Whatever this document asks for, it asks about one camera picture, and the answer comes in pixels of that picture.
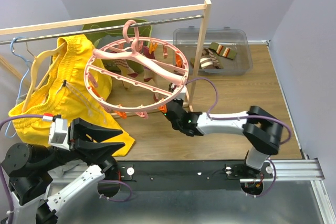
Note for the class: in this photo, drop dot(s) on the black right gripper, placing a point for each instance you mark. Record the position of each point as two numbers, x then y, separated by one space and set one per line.
180 101

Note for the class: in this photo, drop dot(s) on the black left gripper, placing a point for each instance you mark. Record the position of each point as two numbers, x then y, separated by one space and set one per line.
92 151

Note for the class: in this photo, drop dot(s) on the pink round clip hanger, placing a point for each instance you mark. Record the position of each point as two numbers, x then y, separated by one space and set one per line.
143 62

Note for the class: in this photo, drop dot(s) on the brown striped sock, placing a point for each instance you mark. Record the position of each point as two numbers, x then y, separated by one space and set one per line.
209 60

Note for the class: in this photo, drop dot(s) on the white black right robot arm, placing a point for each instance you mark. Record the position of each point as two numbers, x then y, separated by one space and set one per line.
261 129

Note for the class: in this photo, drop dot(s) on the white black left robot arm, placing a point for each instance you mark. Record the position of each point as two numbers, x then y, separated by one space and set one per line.
28 167

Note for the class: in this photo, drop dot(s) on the yellow garment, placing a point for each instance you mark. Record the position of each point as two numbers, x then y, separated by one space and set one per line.
65 93

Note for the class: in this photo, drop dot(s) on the clear plastic bin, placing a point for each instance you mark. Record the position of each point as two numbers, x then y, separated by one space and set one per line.
186 40

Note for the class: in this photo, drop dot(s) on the green basket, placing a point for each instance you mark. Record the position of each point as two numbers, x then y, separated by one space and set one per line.
102 38

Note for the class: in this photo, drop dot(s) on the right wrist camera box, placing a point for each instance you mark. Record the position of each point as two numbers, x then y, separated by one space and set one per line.
178 91

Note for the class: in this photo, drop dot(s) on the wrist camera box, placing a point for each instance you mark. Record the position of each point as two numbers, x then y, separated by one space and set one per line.
178 91
58 134

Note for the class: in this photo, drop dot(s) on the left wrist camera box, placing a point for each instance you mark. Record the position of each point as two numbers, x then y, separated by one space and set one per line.
58 134

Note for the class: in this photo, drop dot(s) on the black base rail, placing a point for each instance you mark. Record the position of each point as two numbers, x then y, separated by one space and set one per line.
229 175

